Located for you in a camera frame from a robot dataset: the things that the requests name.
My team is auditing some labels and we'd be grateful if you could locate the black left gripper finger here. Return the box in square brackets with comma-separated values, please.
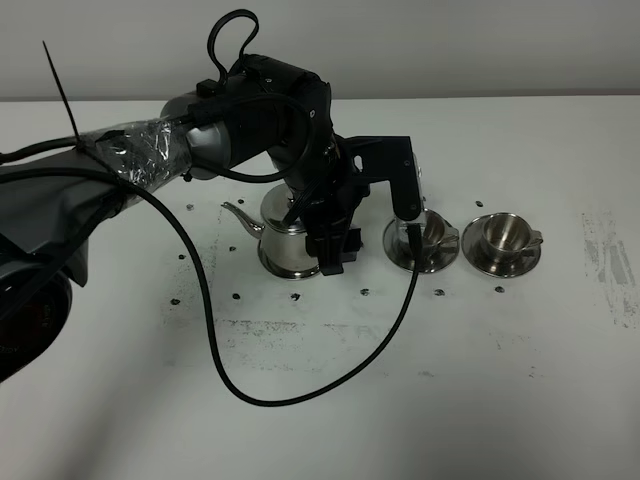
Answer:
[305, 226, 362, 276]

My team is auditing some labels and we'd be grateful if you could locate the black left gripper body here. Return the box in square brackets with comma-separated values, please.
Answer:
[292, 136, 422, 235]

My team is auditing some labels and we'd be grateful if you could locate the stainless steel teapot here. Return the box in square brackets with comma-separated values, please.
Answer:
[222, 184, 318, 270]

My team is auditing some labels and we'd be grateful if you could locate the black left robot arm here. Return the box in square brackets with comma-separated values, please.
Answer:
[1, 55, 425, 378]

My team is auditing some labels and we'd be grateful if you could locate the steel teapot saucer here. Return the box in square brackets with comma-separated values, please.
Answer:
[257, 247, 320, 280]

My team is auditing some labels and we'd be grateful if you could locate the left stainless steel teacup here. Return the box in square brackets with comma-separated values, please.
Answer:
[422, 210, 459, 250]

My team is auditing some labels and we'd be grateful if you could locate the stainless steel teacup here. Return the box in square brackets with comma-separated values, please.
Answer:
[422, 210, 459, 250]
[481, 212, 543, 260]

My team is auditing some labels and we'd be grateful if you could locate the left stainless steel saucer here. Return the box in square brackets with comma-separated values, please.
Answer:
[383, 212, 460, 274]

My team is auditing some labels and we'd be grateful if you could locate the stainless steel saucer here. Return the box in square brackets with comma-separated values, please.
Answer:
[461, 214, 541, 278]
[383, 212, 460, 274]

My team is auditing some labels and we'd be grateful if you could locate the right stainless steel saucer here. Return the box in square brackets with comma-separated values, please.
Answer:
[461, 214, 541, 278]

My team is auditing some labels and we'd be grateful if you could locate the right stainless steel teacup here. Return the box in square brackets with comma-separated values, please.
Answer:
[481, 212, 543, 260]

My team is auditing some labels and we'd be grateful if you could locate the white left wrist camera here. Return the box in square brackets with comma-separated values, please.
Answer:
[412, 153, 425, 212]

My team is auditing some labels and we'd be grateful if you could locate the black cable tie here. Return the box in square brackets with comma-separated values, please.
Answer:
[41, 40, 81, 144]

